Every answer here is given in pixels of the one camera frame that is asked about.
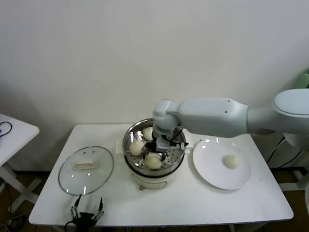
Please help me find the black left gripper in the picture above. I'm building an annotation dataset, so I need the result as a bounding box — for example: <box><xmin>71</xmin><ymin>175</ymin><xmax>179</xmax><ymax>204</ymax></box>
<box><xmin>70</xmin><ymin>194</ymin><xmax>105</xmax><ymax>232</ymax></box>

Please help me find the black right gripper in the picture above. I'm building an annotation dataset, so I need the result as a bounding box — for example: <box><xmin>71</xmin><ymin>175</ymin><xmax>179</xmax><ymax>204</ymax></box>
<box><xmin>140</xmin><ymin>142</ymin><xmax>171</xmax><ymax>162</ymax></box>

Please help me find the white steamed baozi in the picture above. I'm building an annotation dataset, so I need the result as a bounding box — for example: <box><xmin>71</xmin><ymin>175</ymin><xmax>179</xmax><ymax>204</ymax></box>
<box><xmin>141</xmin><ymin>127</ymin><xmax>155</xmax><ymax>141</ymax></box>
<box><xmin>144</xmin><ymin>153</ymin><xmax>162</xmax><ymax>171</ymax></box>
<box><xmin>129</xmin><ymin>141</ymin><xmax>146</xmax><ymax>156</ymax></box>
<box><xmin>222</xmin><ymin>154</ymin><xmax>242</xmax><ymax>170</ymax></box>

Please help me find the round glass pot lid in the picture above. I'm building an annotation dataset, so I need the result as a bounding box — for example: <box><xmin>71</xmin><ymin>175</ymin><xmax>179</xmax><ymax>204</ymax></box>
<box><xmin>58</xmin><ymin>145</ymin><xmax>114</xmax><ymax>196</ymax></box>

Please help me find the stainless steel steamer basket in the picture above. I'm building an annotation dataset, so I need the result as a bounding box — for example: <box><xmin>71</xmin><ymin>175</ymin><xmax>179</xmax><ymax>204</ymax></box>
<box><xmin>115</xmin><ymin>118</ymin><xmax>194</xmax><ymax>171</ymax></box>

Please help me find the cream electric cooker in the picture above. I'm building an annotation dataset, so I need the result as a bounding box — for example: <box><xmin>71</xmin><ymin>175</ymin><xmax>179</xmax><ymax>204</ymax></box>
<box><xmin>124</xmin><ymin>154</ymin><xmax>185</xmax><ymax>191</ymax></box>

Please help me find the white round plate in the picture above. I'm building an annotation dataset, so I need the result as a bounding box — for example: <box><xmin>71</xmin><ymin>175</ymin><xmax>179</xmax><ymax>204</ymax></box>
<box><xmin>192</xmin><ymin>138</ymin><xmax>252</xmax><ymax>190</ymax></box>

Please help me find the white folding side table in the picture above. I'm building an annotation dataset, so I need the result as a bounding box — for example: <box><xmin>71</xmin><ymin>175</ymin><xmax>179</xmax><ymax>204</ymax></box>
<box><xmin>0</xmin><ymin>113</ymin><xmax>40</xmax><ymax>211</ymax></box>

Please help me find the white shelf rack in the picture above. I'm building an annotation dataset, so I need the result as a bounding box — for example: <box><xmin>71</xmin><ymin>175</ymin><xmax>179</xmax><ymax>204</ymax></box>
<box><xmin>293</xmin><ymin>145</ymin><xmax>309</xmax><ymax>191</ymax></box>

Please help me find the pale green appliance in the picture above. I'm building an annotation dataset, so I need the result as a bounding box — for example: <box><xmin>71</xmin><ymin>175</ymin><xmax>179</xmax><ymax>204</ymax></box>
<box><xmin>295</xmin><ymin>70</ymin><xmax>309</xmax><ymax>90</ymax></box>

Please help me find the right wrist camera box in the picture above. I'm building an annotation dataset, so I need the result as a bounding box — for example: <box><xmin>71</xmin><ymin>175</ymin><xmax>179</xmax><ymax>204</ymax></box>
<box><xmin>156</xmin><ymin>137</ymin><xmax>170</xmax><ymax>152</ymax></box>

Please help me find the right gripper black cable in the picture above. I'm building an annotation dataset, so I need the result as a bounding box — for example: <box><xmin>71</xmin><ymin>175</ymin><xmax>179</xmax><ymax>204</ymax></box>
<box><xmin>166</xmin><ymin>129</ymin><xmax>190</xmax><ymax>151</ymax></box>

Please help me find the white floor cable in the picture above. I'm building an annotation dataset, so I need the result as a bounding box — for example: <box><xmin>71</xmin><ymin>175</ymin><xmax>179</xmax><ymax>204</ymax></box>
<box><xmin>7</xmin><ymin>210</ymin><xmax>32</xmax><ymax>227</ymax></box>

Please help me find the black floor cable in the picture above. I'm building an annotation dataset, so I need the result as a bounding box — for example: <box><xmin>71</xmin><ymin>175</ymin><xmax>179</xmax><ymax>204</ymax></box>
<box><xmin>0</xmin><ymin>177</ymin><xmax>13</xmax><ymax>215</ymax></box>

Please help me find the thin black looped cable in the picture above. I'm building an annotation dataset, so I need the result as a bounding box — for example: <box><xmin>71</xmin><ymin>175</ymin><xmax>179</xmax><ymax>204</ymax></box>
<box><xmin>0</xmin><ymin>122</ymin><xmax>13</xmax><ymax>139</ymax></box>

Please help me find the black wall power cable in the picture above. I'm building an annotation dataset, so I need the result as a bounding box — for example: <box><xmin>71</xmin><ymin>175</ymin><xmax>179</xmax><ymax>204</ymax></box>
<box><xmin>265</xmin><ymin>139</ymin><xmax>302</xmax><ymax>168</ymax></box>

